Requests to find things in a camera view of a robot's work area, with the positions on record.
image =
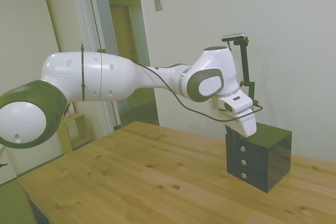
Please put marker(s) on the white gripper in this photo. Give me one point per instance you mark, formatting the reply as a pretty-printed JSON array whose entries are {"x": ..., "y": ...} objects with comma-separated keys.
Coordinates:
[{"x": 246, "y": 125}]

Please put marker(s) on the black drawer with silver knob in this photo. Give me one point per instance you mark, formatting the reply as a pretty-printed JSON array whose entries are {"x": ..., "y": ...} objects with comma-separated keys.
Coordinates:
[
  {"x": 252, "y": 179},
  {"x": 249, "y": 148},
  {"x": 250, "y": 163}
]

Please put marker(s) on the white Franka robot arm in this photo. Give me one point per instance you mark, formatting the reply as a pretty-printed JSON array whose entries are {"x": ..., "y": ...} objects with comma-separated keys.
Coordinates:
[{"x": 105, "y": 77}]

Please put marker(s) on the black three-drawer cabinet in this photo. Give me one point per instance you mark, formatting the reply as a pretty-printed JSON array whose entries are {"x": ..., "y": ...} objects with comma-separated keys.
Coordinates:
[{"x": 275, "y": 161}]

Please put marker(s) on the light wooden cube shelf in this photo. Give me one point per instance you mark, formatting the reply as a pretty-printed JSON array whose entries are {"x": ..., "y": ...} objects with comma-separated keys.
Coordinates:
[{"x": 78, "y": 129}]

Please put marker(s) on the white low cabinet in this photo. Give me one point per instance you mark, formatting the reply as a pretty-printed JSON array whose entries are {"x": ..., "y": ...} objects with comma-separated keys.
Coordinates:
[{"x": 34, "y": 161}]

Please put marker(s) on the green upholstered seat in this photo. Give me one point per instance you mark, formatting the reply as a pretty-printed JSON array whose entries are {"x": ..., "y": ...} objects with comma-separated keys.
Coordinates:
[{"x": 13, "y": 205}]

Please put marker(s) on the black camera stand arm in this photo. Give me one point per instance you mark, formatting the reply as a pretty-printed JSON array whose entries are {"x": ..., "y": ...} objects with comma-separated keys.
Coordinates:
[{"x": 246, "y": 64}]

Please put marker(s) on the grey exterior camera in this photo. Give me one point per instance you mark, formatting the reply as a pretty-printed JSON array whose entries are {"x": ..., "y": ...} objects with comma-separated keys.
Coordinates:
[{"x": 233, "y": 36}]

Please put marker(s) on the white door frame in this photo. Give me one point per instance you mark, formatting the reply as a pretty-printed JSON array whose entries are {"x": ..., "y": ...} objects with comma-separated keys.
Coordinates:
[{"x": 147, "y": 37}]

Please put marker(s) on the grey wall switch plate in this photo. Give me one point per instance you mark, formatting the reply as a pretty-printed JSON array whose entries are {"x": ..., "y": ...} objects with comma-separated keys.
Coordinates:
[{"x": 157, "y": 1}]

